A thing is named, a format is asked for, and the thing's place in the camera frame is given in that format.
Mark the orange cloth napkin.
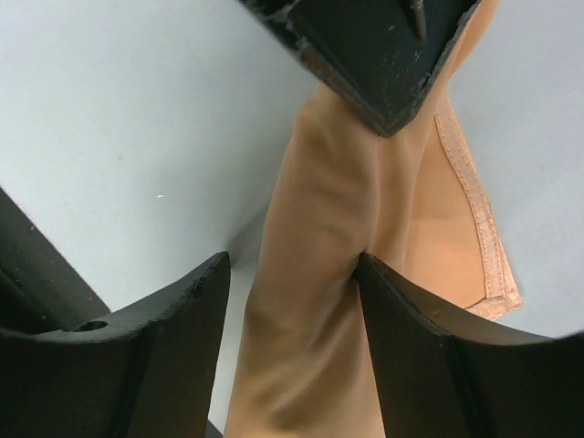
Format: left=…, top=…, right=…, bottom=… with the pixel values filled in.
left=224, top=1, right=521, bottom=437

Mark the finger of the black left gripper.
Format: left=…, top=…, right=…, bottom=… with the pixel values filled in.
left=242, top=0, right=479, bottom=138

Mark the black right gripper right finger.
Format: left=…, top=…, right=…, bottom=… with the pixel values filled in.
left=354, top=254, right=583, bottom=437

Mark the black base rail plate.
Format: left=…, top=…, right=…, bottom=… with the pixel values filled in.
left=1, top=193, right=110, bottom=334

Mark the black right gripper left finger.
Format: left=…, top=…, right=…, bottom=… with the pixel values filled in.
left=1, top=252, right=231, bottom=437

